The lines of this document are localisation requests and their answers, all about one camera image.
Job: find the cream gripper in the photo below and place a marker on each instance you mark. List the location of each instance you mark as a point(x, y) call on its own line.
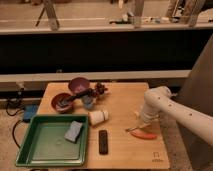
point(144, 124)

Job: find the yellow handled fork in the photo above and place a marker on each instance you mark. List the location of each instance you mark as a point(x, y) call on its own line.
point(132, 128)

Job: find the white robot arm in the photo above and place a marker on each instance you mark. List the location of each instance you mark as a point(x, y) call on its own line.
point(158, 100)

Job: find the orange carrot toy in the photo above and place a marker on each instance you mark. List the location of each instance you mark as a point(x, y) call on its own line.
point(143, 135)

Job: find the wooden table board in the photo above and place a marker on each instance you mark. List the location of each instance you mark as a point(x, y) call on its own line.
point(125, 151)

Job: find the black remote control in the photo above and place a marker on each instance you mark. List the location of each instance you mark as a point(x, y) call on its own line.
point(103, 142)

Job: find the white paper cup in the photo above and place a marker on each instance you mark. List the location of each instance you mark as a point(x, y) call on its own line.
point(97, 117)

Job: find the blue sponge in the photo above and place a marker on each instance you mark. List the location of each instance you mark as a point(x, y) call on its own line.
point(74, 131)

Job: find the purple bowl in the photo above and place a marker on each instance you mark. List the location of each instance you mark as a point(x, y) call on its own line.
point(78, 84)

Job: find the black ladle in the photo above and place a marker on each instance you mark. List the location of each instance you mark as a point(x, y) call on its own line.
point(76, 96)

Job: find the dark red bowl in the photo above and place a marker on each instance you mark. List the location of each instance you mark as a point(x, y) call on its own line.
point(58, 109)

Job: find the green plastic tray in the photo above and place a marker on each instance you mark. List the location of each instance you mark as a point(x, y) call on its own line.
point(44, 143)

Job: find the blue power box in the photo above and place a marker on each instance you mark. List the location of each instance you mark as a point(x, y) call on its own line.
point(29, 112)

